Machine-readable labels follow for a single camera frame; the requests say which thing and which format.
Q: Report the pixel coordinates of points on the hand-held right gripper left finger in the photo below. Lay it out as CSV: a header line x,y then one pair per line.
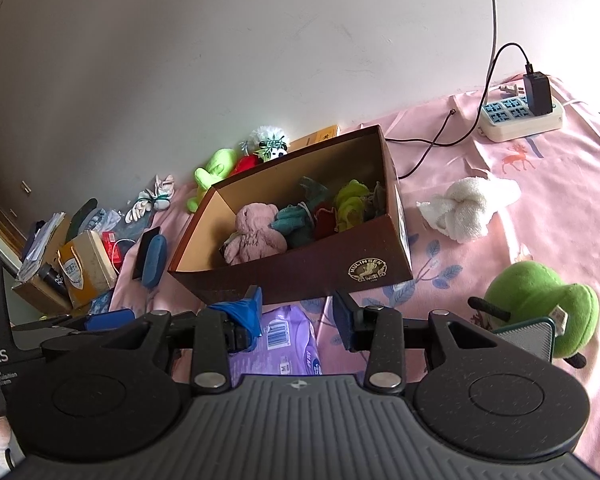
x,y
247,312

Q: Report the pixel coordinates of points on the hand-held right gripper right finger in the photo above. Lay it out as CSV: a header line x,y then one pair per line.
x,y
341,322

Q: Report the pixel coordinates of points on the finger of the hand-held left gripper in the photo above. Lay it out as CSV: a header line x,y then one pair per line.
x,y
110,320

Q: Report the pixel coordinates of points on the brown cardboard box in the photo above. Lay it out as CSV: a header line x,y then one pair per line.
x,y
290,275

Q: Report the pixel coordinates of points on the pink plush rabbit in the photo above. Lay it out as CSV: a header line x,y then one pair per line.
x,y
255,235

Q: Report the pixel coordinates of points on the teal knotted towel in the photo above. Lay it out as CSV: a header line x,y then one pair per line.
x,y
292,225

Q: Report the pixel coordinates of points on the red soft toy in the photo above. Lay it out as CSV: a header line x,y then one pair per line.
x,y
325,222

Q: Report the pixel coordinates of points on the yellow-green knotted towel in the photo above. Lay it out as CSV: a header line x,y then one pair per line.
x,y
352,202

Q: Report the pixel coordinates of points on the grey-green cloth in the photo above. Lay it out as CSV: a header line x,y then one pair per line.
x,y
380,202

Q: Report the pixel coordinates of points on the dark teal cloth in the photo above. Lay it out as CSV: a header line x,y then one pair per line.
x,y
314,190

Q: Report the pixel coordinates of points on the purple wipes pack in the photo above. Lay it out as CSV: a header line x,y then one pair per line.
x,y
280,340

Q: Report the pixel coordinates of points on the brown paper bag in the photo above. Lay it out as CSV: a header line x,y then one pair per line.
x,y
85,265

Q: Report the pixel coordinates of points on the black bottle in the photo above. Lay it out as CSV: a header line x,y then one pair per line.
x,y
54,280

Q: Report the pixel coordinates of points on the red packet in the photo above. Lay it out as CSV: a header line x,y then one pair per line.
x,y
114,250

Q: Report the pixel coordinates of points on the blue glasses case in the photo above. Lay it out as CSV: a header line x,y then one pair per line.
x,y
155,260

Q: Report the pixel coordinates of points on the black phone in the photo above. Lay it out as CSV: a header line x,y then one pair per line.
x,y
142,250

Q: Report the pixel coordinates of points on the stack of papers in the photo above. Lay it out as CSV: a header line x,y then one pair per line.
x,y
42,245

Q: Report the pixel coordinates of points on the clear plastic bag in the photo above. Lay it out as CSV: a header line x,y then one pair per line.
x,y
102,220

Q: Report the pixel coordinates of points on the dark green item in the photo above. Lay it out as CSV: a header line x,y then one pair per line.
x,y
80,217

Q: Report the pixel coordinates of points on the lime green plush toy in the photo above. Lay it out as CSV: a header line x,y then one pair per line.
x,y
212,172

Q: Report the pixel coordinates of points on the red plush toy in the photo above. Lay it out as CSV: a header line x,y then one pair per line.
x,y
245,165

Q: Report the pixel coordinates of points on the white knotted towel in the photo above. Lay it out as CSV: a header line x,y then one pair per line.
x,y
467,207

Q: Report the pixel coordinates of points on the white fluffy plush toy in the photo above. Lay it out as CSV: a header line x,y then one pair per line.
x,y
267,142

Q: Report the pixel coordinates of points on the yellow-orange box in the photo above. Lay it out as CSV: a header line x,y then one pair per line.
x,y
317,137

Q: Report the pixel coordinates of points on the green round plush toy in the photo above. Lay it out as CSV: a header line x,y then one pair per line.
x,y
535,295

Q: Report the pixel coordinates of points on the pink floral bedsheet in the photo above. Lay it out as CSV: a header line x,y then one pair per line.
x,y
530,200

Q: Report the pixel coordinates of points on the white power strip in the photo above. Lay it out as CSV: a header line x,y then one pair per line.
x,y
517,120

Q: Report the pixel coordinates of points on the black power adapter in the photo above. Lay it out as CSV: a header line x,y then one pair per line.
x,y
537,92

